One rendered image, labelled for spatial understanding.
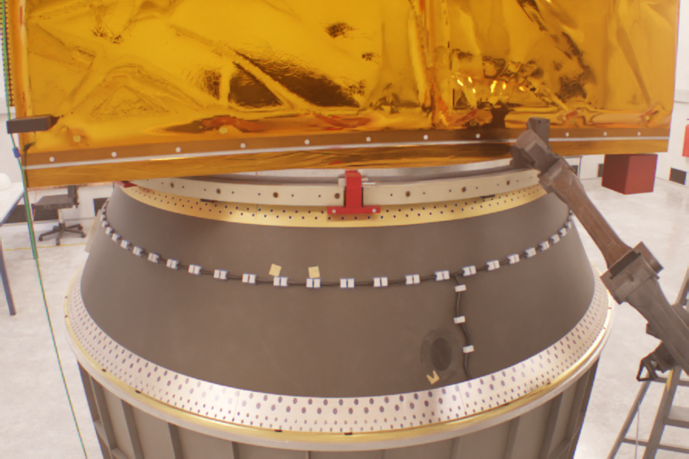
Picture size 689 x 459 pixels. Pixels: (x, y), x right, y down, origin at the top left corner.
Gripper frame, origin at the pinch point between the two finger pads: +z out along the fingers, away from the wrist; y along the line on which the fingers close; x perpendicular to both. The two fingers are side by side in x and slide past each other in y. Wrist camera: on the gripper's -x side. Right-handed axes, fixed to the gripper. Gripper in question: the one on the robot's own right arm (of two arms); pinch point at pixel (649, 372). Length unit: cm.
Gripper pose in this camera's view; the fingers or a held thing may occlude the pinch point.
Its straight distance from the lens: 162.5
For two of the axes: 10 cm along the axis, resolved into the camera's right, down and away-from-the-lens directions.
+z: -2.1, 7.1, 6.7
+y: -9.1, 1.1, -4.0
